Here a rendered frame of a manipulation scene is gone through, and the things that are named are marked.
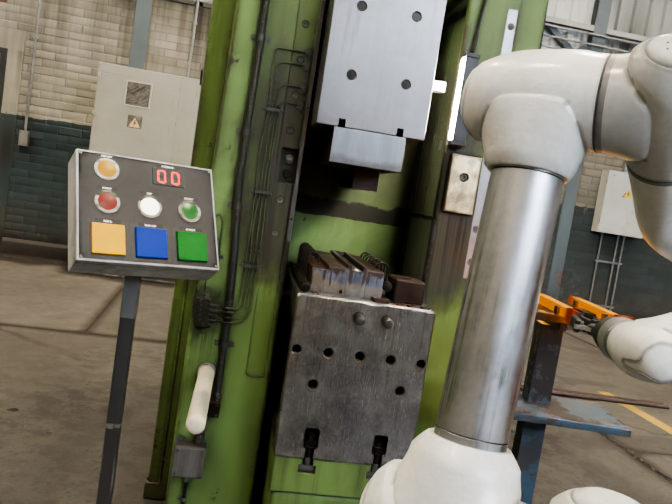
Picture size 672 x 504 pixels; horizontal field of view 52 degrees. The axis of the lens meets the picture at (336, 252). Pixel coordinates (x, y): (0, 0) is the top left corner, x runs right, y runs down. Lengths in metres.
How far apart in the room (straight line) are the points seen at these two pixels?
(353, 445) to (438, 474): 1.04
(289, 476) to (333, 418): 0.20
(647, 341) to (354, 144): 0.93
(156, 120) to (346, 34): 5.41
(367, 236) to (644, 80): 1.57
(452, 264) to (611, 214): 6.93
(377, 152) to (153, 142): 5.44
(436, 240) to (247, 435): 0.81
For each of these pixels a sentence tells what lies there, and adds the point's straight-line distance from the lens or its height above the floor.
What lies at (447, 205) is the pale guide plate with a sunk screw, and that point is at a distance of 2.06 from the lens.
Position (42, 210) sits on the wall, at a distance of 8.05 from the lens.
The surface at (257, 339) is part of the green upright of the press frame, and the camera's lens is 2.05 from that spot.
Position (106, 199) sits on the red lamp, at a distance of 1.69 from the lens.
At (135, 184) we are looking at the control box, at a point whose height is 1.14.
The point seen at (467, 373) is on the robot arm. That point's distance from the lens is 0.94.
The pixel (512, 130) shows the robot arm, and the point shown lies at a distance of 0.96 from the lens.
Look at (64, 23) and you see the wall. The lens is 8.13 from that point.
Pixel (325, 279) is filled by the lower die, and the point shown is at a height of 0.95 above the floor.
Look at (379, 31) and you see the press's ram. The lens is 1.93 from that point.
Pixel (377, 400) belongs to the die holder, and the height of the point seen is 0.65.
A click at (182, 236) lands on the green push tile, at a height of 1.03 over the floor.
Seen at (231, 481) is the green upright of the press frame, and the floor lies 0.30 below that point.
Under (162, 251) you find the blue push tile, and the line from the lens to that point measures 1.67.
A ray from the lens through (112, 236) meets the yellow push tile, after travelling 1.65.
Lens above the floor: 1.19
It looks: 5 degrees down
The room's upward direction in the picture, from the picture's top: 9 degrees clockwise
